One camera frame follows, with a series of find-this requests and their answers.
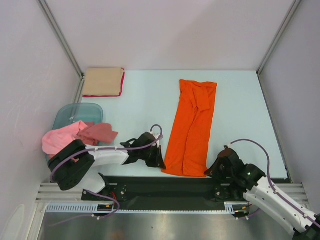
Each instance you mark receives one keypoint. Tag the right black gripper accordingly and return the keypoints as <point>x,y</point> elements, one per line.
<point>213,172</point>

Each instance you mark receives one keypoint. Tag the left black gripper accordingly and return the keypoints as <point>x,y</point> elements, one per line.
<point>158,161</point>

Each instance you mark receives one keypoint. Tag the orange t shirt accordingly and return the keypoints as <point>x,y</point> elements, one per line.
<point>188,146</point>

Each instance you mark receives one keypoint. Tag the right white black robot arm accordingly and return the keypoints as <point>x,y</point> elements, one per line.
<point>258,189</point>

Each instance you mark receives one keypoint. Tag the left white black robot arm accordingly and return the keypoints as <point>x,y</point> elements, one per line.
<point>81,165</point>

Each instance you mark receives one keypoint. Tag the folded beige t shirt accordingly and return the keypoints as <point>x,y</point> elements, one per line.
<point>101,81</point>

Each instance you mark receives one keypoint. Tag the folded red t shirt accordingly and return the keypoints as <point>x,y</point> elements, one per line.
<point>121,83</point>

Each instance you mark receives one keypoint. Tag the blue plastic basket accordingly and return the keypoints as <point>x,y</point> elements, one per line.
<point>72,113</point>

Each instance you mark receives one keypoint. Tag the light pink t shirt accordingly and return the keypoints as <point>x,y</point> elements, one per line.
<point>56,140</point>

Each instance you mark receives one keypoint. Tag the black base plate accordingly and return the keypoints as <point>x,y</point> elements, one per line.
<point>174,193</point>

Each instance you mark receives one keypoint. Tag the white slotted cable duct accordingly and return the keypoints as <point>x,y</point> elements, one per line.
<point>106,208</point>

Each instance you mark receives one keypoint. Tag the right aluminium frame post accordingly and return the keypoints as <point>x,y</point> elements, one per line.
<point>279,35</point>

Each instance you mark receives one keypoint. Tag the aluminium frame post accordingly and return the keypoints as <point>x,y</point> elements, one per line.
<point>49,15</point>
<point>279,35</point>

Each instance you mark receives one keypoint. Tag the left aluminium frame post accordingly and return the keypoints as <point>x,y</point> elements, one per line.
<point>49,15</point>

